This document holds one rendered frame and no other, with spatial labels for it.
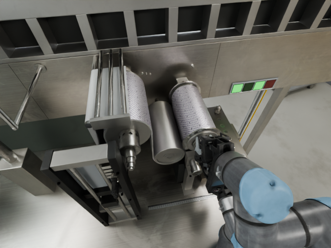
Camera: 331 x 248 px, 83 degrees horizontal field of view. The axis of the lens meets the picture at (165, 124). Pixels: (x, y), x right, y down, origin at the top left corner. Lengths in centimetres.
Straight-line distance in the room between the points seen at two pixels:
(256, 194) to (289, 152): 219
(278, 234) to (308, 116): 269
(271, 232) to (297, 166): 206
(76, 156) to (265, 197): 38
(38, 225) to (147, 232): 48
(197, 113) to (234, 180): 37
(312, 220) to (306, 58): 86
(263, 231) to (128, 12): 69
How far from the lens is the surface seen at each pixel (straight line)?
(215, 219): 95
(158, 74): 85
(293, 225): 44
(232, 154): 43
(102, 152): 45
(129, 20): 74
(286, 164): 240
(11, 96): 100
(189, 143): 67
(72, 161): 47
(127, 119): 49
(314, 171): 251
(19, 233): 111
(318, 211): 48
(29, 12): 78
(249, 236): 41
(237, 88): 105
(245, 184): 35
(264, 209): 35
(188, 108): 71
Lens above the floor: 181
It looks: 50 degrees down
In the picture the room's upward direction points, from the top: 1 degrees counter-clockwise
